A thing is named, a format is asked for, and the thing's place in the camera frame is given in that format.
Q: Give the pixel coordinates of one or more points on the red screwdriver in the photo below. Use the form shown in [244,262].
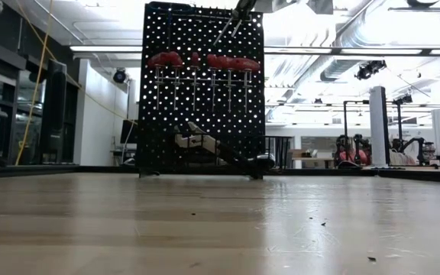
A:
[230,63]

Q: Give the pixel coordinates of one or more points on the black background robot arm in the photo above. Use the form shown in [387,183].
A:
[411,145]

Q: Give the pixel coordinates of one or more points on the black metal pegboard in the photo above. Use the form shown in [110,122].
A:
[140,114]

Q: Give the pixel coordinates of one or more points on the black monitor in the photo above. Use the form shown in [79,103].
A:
[128,131]

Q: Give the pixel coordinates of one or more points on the wooden desk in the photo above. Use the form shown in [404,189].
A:
[311,158]

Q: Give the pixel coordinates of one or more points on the black pipe stand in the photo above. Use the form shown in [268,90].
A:
[344,130]

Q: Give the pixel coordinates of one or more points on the person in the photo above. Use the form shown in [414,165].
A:
[351,157]

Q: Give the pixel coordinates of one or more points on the black round ceiling camera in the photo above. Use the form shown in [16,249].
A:
[119,75]

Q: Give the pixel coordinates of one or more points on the black aluminium table frame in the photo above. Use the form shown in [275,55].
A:
[52,170]

